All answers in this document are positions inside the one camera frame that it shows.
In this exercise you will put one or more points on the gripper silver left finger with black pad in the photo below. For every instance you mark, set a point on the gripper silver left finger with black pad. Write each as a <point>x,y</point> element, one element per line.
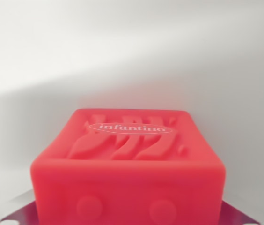
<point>22,214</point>

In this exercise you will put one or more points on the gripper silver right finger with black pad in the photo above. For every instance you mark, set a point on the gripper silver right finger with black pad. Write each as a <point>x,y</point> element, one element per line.
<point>237,214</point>

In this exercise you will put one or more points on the red infantino soft cube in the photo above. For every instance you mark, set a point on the red infantino soft cube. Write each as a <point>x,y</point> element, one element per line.
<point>127,168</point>

